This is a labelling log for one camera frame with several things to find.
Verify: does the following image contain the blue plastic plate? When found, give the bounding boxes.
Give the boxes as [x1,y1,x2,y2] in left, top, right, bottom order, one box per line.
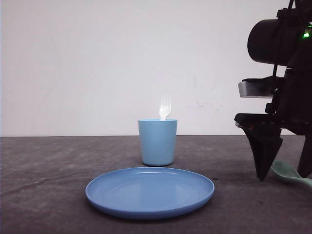
[85,167,215,220]

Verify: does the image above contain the white plastic fork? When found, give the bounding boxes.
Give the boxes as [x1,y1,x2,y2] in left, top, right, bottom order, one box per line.
[159,95,171,121]

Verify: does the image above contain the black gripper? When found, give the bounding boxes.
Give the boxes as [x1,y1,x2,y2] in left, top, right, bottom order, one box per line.
[234,68,312,181]

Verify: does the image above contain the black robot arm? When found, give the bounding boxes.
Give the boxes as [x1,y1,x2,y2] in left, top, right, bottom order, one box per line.
[234,0,312,180]

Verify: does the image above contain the light blue plastic cup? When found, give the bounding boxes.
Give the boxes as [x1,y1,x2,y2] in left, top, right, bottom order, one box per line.
[138,119,177,166]

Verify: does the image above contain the mint green plastic spoon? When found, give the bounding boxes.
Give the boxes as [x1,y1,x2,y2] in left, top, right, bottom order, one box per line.
[271,160,312,187]

